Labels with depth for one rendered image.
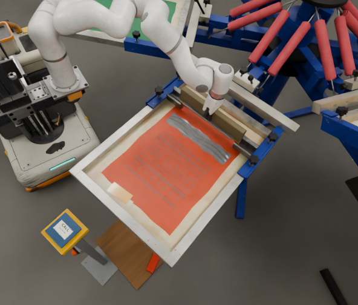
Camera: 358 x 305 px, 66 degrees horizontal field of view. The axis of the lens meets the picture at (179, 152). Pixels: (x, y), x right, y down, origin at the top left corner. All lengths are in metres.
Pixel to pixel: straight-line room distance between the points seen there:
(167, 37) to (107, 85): 1.91
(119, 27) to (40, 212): 1.69
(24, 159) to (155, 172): 1.21
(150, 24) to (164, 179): 0.63
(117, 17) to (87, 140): 1.34
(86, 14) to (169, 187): 0.72
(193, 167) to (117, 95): 1.62
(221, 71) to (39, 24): 0.65
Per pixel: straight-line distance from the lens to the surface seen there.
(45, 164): 2.16
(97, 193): 1.20
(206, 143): 1.33
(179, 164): 1.27
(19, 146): 2.30
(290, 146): 2.70
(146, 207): 1.19
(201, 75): 1.02
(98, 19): 0.98
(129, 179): 1.24
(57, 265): 2.21
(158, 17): 0.98
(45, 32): 1.12
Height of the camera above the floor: 2.10
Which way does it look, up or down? 61 degrees down
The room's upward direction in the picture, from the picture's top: 9 degrees clockwise
